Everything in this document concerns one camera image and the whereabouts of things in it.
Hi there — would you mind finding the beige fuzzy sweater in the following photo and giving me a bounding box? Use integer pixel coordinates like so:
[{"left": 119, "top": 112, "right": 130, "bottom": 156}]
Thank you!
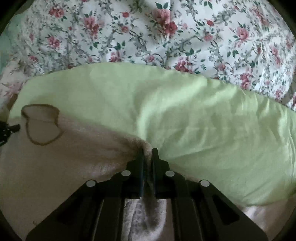
[{"left": 1, "top": 104, "right": 295, "bottom": 240}]

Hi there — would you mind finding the light green bed sheet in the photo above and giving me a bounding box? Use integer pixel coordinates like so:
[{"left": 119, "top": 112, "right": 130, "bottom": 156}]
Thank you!
[{"left": 9, "top": 63, "right": 295, "bottom": 205}]

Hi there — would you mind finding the teal floral pillow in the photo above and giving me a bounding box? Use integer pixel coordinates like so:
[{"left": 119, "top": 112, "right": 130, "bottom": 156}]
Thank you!
[{"left": 1, "top": 15, "right": 22, "bottom": 74}]

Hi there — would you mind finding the floral rose quilt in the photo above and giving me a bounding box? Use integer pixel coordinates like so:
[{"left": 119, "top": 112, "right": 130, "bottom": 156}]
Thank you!
[{"left": 1, "top": 1, "right": 295, "bottom": 111}]

